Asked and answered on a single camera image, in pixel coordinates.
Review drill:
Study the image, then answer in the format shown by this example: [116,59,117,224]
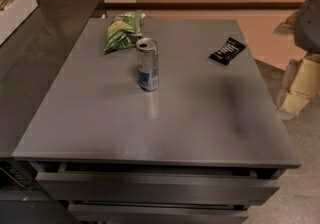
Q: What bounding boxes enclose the grey drawer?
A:
[37,173,278,205]
[68,204,248,224]

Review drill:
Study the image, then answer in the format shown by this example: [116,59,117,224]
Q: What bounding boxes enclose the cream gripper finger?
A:
[276,53,320,120]

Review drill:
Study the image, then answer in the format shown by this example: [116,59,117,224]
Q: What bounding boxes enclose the green chip bag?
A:
[104,10,145,54]

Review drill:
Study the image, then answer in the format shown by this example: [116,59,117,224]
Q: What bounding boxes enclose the silver blue redbull can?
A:
[136,38,159,91]

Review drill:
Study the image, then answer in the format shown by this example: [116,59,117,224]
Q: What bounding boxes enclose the upper grey drawer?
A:
[37,173,278,205]

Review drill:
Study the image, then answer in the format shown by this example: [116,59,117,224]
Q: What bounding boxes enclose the lower grey drawer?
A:
[68,204,248,224]

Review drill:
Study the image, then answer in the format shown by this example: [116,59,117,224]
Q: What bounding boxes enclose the white cardboard box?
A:
[0,0,38,45]

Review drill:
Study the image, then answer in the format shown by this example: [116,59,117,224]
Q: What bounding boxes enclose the black snack wrapper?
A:
[209,37,246,65]

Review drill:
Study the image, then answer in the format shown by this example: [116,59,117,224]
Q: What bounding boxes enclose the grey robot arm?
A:
[276,0,320,120]

